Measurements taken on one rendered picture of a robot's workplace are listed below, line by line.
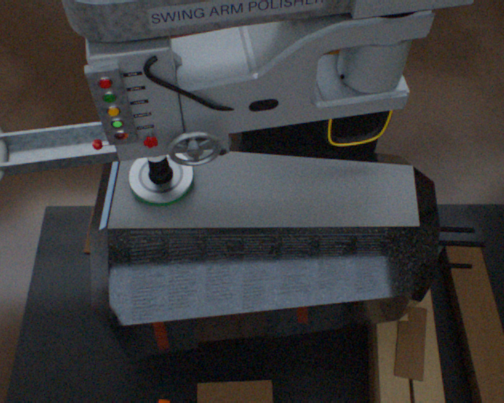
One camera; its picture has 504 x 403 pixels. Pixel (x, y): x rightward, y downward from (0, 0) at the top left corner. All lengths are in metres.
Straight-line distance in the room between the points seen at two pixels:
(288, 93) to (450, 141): 1.86
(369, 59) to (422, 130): 1.78
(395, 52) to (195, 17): 0.56
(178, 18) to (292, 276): 0.99
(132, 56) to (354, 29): 0.54
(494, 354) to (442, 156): 1.11
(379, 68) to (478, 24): 2.44
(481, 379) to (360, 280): 0.84
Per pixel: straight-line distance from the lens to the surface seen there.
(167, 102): 1.61
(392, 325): 2.57
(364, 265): 2.07
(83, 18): 1.44
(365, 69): 1.72
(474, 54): 3.92
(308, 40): 1.56
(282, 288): 2.06
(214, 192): 2.07
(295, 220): 2.01
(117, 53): 1.49
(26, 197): 3.27
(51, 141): 1.96
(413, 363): 2.53
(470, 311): 2.82
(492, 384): 2.74
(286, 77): 1.63
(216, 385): 2.55
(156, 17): 1.41
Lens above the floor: 2.60
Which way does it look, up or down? 58 degrees down
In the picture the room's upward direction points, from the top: straight up
